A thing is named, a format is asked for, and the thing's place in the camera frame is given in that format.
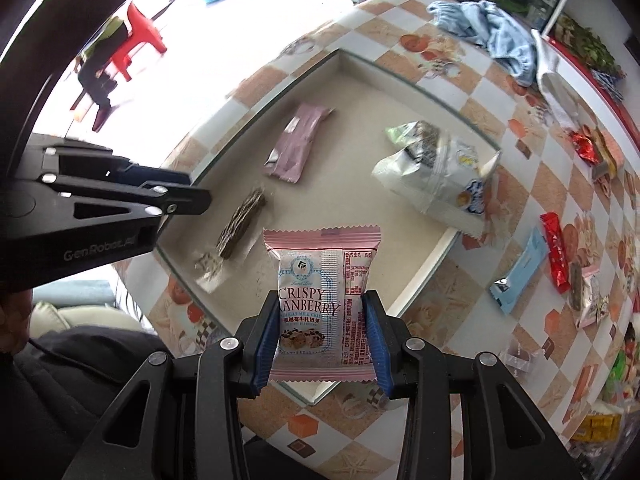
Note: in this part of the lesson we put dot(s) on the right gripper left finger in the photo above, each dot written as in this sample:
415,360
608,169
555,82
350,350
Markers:
178,418

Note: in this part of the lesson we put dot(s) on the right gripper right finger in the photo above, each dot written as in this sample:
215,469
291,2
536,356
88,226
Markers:
505,436

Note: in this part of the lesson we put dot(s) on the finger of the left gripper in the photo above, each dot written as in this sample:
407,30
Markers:
100,200
74,158

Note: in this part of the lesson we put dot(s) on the light blue snack bar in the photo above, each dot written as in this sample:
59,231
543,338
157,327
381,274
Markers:
506,290

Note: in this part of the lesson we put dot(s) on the clear bag brown snack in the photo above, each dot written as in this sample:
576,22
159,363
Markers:
215,264

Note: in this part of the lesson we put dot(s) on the pink crispy cranberry packet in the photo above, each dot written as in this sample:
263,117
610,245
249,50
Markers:
322,275

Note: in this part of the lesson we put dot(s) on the silver grey snack bar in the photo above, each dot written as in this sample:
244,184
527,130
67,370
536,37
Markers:
576,285

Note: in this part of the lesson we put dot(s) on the red snack bar wrapper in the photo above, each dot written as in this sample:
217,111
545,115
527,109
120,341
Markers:
559,271

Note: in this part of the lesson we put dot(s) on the pink snack bar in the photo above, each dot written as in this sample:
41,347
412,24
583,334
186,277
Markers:
288,158

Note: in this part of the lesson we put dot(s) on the green white snack bag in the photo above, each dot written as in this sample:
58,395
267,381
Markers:
441,175

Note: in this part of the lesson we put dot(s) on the person's right hand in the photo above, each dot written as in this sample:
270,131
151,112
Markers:
16,310

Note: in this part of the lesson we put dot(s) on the yellow snack bag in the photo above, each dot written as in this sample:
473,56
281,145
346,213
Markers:
598,428

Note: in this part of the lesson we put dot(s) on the red plastic stool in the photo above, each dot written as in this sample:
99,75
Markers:
113,44

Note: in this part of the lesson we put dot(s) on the shallow green-rimmed cardboard tray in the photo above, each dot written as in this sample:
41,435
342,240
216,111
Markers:
337,188

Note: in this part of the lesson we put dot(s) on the small red foil packet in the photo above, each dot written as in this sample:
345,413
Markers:
584,148

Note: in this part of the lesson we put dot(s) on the white cloth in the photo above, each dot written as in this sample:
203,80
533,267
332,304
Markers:
558,94

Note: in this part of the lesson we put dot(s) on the light blue cloth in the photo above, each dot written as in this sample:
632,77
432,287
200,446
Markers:
487,26

